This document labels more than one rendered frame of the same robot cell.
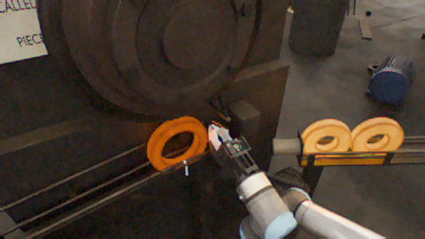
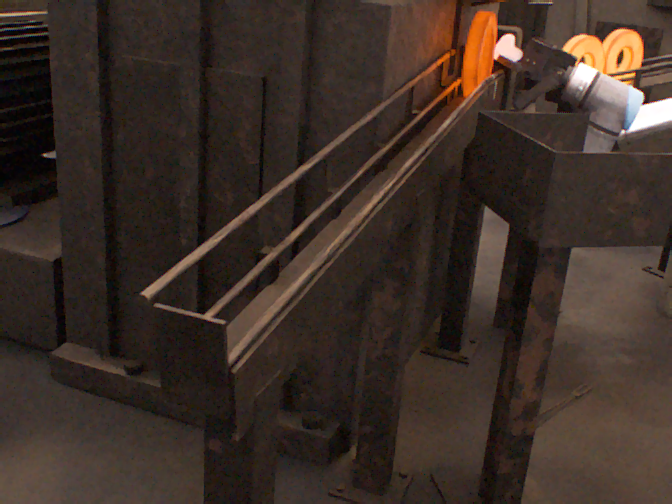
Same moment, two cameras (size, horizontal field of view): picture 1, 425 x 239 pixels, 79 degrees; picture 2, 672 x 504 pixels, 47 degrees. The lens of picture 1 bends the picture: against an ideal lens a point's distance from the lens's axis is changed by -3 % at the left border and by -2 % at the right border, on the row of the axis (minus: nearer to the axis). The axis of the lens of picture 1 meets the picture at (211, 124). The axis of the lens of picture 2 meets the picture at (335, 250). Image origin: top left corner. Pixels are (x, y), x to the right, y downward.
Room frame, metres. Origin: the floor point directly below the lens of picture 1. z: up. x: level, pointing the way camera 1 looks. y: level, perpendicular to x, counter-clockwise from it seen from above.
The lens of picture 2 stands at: (-0.60, 1.41, 0.95)
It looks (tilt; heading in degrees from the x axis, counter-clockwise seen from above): 21 degrees down; 321
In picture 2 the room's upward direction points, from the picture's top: 5 degrees clockwise
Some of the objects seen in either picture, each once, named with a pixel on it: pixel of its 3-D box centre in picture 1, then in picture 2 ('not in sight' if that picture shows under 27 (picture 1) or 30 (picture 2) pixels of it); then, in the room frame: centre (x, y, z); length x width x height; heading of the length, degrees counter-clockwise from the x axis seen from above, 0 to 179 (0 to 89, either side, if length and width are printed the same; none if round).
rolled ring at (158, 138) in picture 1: (178, 145); (479, 56); (0.58, 0.10, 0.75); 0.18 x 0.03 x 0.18; 121
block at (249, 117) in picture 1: (239, 136); (492, 76); (0.70, -0.10, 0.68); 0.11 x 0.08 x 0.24; 31
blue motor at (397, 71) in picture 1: (393, 77); not in sight; (2.08, -1.63, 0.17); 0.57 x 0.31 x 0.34; 141
